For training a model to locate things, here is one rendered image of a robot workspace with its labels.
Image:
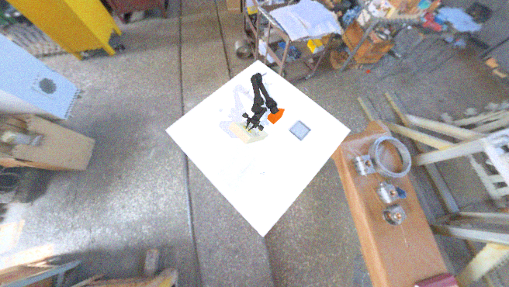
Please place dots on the pale cream flat panel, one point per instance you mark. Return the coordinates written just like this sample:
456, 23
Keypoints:
238, 128

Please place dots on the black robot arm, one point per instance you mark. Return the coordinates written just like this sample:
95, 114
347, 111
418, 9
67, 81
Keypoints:
257, 85

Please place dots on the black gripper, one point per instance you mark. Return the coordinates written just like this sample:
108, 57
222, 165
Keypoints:
260, 127

